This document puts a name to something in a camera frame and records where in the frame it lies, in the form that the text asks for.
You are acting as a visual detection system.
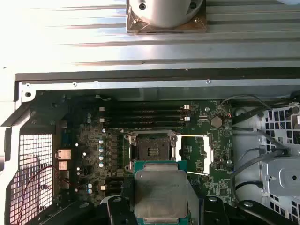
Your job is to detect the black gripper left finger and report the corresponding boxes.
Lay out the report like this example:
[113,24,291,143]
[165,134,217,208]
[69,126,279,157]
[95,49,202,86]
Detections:
[45,177,138,225]

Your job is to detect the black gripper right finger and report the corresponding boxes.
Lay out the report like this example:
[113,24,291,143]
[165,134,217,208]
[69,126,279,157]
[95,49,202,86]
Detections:
[197,195,298,225]

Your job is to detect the silver green CPU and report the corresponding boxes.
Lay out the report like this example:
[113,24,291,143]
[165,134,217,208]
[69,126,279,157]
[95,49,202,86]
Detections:
[133,160,191,225]

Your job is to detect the metal socket cover frame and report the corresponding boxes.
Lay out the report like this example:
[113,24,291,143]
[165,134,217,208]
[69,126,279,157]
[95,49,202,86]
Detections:
[175,134,215,176]

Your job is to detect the CPU socket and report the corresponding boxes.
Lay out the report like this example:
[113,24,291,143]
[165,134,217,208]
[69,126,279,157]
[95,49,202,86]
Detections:
[124,128,180,172]

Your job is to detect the black RAM slot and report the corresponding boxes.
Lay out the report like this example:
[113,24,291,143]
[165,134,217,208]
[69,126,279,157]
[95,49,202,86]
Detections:
[99,115,191,122]
[99,103,191,110]
[104,109,188,116]
[104,121,188,128]

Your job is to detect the green motherboard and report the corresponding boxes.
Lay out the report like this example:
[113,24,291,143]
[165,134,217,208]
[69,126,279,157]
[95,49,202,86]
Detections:
[30,96,235,209]

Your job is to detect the silver metal disk bay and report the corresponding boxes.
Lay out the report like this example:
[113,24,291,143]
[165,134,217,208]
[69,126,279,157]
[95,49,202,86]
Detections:
[257,102,300,225]

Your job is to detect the silver ethernet port block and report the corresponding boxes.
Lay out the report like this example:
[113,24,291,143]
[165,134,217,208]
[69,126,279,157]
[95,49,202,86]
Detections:
[55,148,72,160]

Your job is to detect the silver coin battery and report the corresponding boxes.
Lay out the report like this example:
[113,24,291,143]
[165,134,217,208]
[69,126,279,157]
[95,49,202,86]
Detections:
[210,116,223,128]

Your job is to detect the black open PC case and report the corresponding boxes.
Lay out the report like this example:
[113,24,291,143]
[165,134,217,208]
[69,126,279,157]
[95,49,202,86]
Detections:
[0,67,300,225]

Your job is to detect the grey wire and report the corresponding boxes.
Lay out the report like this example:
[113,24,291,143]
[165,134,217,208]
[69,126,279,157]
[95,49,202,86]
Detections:
[232,126,289,155]
[231,150,288,202]

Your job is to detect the thin red wire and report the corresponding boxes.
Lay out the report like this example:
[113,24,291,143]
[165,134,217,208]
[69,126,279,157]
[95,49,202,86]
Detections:
[13,165,82,225]

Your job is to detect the black sheathed fan wire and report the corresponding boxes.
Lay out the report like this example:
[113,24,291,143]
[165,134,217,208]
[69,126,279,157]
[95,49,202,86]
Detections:
[221,93,274,118]

